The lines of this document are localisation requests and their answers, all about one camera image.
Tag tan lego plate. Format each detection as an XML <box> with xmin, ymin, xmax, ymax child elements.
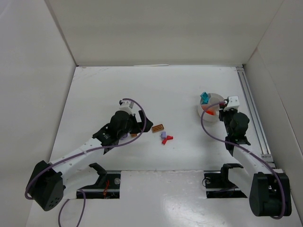
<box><xmin>151</xmin><ymin>124</ymin><xmax>164</xmax><ymax>133</ymax></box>

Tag lavender lego brick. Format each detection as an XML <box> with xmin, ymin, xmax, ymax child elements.
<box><xmin>160</xmin><ymin>131</ymin><xmax>167</xmax><ymax>140</ymax></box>

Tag orange curved lego piece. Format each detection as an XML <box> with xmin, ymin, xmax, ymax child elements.
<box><xmin>205</xmin><ymin>109</ymin><xmax>216</xmax><ymax>116</ymax></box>

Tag large teal lego brick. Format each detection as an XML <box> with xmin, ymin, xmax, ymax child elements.
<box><xmin>200</xmin><ymin>92</ymin><xmax>210</xmax><ymax>105</ymax></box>

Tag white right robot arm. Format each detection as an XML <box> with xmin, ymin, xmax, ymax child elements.
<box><xmin>219</xmin><ymin>105</ymin><xmax>292</xmax><ymax>219</ymax></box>

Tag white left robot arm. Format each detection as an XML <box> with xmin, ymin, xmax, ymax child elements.
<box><xmin>25</xmin><ymin>110</ymin><xmax>153</xmax><ymax>211</ymax></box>

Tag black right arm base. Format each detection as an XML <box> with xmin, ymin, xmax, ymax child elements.
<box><xmin>202</xmin><ymin>164</ymin><xmax>247</xmax><ymax>199</ymax></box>

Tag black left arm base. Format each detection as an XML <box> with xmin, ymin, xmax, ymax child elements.
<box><xmin>81</xmin><ymin>163</ymin><xmax>121</xmax><ymax>199</ymax></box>

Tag white round divided container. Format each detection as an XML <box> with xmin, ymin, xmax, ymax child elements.
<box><xmin>197</xmin><ymin>92</ymin><xmax>224</xmax><ymax>122</ymax></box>

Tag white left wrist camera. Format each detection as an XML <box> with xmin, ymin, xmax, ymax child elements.
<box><xmin>119</xmin><ymin>100</ymin><xmax>134</xmax><ymax>115</ymax></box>

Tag aluminium rail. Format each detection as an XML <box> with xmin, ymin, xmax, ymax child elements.
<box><xmin>236</xmin><ymin>66</ymin><xmax>276</xmax><ymax>168</ymax></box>

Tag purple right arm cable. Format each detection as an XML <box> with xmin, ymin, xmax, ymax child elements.
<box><xmin>200</xmin><ymin>101</ymin><xmax>292</xmax><ymax>219</ymax></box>

